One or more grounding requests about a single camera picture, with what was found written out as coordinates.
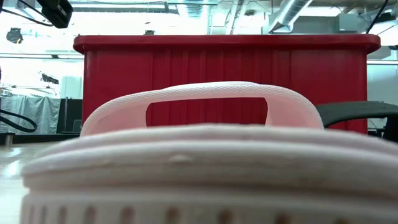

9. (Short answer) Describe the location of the pink slide sandal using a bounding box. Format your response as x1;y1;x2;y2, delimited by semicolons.
20;81;398;224

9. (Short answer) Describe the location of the black slide sandal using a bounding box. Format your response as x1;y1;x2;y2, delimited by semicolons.
315;101;398;142

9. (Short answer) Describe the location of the red plastic bin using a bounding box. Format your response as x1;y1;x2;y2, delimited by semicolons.
73;33;382;135

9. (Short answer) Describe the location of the black cabinet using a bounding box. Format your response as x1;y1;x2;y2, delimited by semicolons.
57;98;83;134

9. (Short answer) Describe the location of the grey tarp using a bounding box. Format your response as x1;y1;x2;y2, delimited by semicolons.
0;95;62;135

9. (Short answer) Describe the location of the metal cylinder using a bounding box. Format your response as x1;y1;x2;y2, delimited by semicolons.
3;133;16;147

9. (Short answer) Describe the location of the black ceiling fixture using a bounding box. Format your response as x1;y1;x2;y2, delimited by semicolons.
6;27;24;44

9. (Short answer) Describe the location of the silver ceiling duct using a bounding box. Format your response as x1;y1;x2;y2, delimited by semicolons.
267;0;314;34

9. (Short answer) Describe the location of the black aluminium table frame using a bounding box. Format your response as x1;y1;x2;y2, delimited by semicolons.
0;133;81;146

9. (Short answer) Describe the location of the black cable loop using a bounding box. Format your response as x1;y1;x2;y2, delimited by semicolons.
0;108;38;134

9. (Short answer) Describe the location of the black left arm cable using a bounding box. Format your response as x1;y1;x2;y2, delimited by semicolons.
0;0;53;27

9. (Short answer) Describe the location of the black hanging cable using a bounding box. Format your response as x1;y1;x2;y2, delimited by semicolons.
365;0;390;35

